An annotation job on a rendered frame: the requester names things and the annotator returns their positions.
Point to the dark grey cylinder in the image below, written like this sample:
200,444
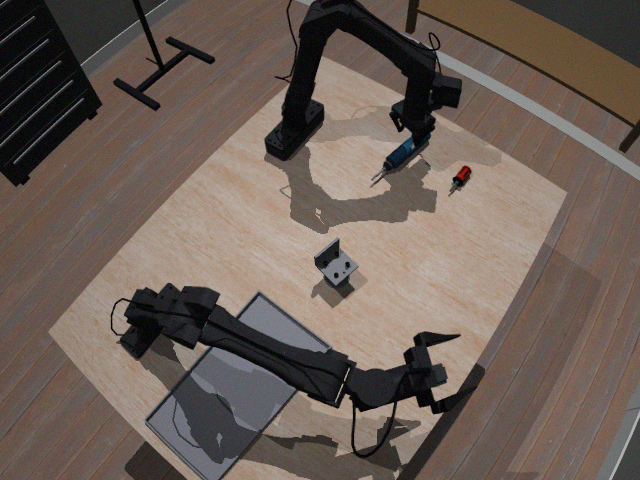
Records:
342,284

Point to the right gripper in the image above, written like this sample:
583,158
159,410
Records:
418,357

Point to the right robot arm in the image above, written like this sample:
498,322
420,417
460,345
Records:
371,389

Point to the dark blue electric screwdriver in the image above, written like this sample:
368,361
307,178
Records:
399,155

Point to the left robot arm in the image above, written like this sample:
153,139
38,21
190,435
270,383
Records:
418,65

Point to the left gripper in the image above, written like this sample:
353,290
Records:
414,117

